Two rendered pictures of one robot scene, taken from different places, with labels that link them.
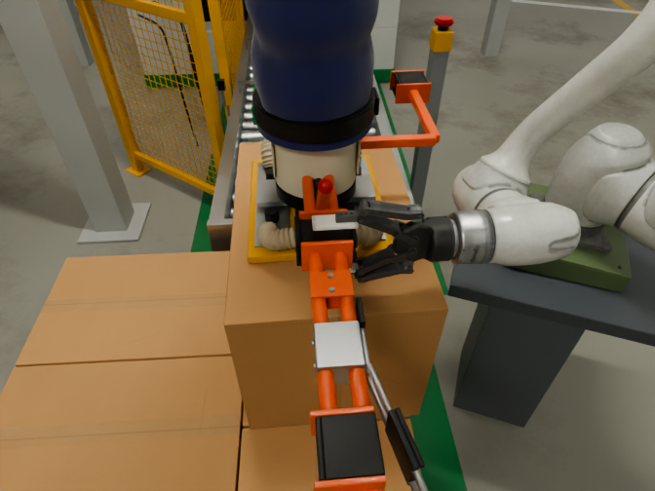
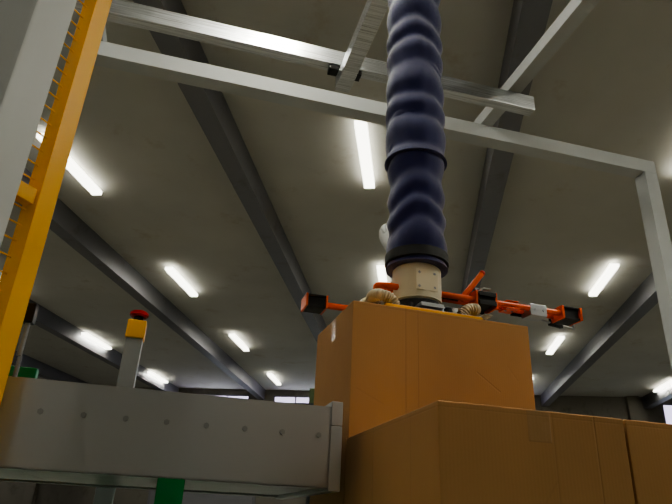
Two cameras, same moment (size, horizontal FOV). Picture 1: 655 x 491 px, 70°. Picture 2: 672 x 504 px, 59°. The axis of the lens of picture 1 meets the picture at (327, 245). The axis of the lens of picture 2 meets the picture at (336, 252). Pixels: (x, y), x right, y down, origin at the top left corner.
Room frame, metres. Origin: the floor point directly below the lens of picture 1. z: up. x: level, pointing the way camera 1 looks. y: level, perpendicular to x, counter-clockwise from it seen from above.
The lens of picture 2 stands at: (1.46, 1.88, 0.33)
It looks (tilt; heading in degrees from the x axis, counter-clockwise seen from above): 25 degrees up; 259
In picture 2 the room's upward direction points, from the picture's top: 3 degrees clockwise
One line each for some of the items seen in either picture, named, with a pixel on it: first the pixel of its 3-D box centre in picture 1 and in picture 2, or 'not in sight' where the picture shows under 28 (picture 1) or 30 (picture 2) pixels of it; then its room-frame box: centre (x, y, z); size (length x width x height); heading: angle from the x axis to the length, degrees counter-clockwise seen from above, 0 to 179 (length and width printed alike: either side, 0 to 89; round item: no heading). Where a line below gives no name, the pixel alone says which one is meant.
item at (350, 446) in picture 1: (345, 453); (566, 315); (0.22, -0.02, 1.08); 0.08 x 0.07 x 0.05; 5
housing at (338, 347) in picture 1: (338, 352); (533, 312); (0.35, -0.01, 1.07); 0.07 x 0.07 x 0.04; 5
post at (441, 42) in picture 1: (423, 148); (111, 459); (1.78, -0.42, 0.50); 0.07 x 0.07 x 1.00; 4
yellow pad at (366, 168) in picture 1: (359, 195); not in sight; (0.82, -0.07, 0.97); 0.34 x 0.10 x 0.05; 5
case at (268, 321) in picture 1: (324, 271); (418, 389); (0.81, 0.01, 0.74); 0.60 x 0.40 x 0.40; 5
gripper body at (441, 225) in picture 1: (422, 240); not in sight; (0.57, -0.16, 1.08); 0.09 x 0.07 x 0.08; 95
